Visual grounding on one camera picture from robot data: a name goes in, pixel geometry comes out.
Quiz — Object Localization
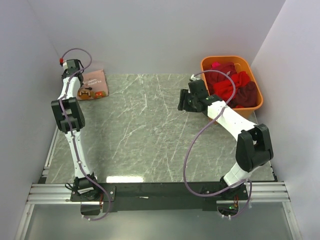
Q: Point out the pink t shirt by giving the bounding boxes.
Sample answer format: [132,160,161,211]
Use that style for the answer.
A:
[76,69,109,101]

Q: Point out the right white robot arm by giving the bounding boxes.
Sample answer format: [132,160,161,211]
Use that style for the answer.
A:
[178,77,274,200]

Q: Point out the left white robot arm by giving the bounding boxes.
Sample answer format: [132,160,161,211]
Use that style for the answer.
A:
[51,58,100,201]

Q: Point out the dark red t shirt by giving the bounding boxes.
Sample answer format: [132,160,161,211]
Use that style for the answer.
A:
[207,61,238,87]

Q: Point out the bright red t shirt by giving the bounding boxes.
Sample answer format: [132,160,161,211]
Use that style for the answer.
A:
[211,71,251,101]

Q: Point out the magenta garment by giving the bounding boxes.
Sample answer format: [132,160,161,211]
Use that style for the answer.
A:
[211,61,221,71]

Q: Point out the maroon t shirt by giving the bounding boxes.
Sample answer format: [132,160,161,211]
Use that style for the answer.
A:
[229,81,258,109]

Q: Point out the orange plastic basket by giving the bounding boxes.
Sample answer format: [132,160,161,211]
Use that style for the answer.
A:
[201,55,263,118]

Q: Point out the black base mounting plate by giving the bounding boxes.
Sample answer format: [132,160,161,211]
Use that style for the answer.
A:
[70,182,248,215]

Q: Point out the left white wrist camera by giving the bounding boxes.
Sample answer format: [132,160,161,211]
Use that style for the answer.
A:
[59,57,68,70]

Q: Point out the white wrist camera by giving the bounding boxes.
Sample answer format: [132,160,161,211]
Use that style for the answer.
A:
[59,57,68,70]
[190,74,198,82]

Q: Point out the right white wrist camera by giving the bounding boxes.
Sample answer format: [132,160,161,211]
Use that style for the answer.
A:
[190,74,198,82]

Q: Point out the aluminium extrusion rail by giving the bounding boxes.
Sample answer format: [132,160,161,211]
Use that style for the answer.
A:
[26,182,291,205]

